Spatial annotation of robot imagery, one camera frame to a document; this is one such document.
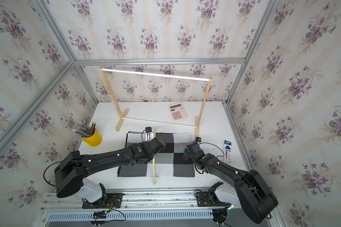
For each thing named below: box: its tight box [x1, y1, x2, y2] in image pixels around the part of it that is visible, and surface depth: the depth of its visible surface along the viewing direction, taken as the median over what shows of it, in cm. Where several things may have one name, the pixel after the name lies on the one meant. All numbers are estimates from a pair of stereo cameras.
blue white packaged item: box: [223, 139, 232, 165], surface depth 93 cm
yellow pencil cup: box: [81, 126, 103, 148], surface depth 90 cm
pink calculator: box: [168, 102, 189, 122], surface depth 113 cm
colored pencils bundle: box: [71, 120, 97, 138], surface depth 90 cm
